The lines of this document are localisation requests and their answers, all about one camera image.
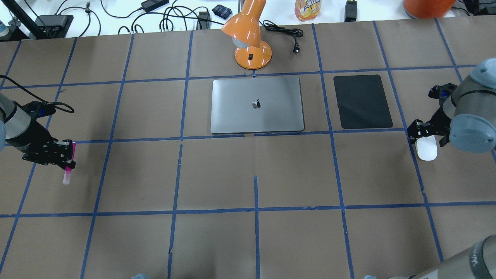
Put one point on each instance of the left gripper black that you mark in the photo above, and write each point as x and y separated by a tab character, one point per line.
31	138

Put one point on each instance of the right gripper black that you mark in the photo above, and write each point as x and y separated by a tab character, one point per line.
441	118

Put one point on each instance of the white computer mouse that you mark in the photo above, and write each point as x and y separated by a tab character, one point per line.
426	148

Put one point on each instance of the pink marker pen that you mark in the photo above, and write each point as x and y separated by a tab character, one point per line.
71	164

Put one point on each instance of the black mousepad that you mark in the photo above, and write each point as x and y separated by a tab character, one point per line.
362	102

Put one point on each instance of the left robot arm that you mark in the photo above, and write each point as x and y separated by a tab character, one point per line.
16	118

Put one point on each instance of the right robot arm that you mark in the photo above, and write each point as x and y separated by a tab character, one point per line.
156	111

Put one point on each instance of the orange round container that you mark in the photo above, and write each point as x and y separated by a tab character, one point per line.
427	8

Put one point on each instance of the black charger brick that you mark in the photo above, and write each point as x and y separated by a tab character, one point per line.
351	11

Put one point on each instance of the silver apple laptop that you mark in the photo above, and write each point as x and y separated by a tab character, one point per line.
257	105

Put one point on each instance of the black power adapter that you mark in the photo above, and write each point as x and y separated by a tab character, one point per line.
151	5

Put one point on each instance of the orange snack bag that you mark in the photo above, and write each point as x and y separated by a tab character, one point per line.
306	10

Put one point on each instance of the orange desk lamp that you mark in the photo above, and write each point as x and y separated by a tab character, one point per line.
251	51

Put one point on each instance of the dark plaid pouch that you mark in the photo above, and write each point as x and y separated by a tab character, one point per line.
222	11

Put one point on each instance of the black camera stand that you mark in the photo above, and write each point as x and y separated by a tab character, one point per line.
39	25

